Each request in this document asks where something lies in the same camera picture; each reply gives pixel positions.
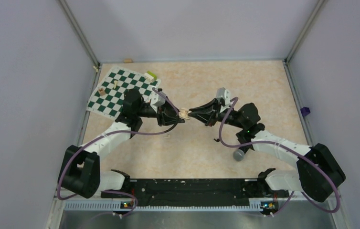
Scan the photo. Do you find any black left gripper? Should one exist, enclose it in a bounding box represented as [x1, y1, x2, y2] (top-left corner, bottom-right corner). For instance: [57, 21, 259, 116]
[136, 96, 186, 126]

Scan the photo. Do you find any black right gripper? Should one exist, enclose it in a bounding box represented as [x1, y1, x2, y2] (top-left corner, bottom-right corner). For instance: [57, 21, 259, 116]
[189, 98, 245, 129]

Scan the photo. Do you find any white earbud charging case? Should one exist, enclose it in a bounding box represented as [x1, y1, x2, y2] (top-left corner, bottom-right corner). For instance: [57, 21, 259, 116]
[179, 108, 190, 120]

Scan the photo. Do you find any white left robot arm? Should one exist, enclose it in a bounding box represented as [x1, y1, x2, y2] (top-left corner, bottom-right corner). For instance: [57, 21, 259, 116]
[56, 87, 184, 200]

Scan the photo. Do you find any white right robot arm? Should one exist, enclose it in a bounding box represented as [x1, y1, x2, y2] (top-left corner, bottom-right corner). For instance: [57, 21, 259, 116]
[189, 98, 346, 202]

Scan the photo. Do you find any green white toy block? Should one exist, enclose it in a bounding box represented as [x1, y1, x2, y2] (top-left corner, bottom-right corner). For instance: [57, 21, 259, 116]
[144, 71, 157, 83]

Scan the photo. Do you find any black microphone grey head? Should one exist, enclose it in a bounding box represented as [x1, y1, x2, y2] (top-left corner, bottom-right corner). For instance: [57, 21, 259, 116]
[233, 149, 246, 162]

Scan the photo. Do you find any green white chessboard mat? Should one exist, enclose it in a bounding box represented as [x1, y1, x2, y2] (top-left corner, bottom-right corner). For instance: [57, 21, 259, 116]
[86, 66, 161, 120]

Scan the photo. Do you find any small wooden cube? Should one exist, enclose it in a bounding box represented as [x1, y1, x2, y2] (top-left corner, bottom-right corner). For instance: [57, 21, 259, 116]
[97, 88, 106, 96]

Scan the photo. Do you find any small purple object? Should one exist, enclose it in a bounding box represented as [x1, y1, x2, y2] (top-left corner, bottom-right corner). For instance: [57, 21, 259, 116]
[300, 107, 311, 117]

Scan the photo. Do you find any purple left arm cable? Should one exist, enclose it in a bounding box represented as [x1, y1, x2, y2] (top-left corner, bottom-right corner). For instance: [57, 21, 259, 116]
[56, 87, 180, 219]

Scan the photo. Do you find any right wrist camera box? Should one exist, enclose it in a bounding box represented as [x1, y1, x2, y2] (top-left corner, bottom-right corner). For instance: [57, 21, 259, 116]
[215, 87, 231, 104]

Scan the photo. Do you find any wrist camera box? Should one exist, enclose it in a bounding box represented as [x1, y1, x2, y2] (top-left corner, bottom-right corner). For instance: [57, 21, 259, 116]
[150, 93, 166, 108]
[215, 87, 231, 104]

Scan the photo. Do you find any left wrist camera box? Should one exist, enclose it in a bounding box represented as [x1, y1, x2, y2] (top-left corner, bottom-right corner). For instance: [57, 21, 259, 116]
[150, 93, 166, 108]

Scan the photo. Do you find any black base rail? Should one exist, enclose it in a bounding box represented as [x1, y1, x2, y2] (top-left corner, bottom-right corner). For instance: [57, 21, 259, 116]
[101, 178, 290, 208]

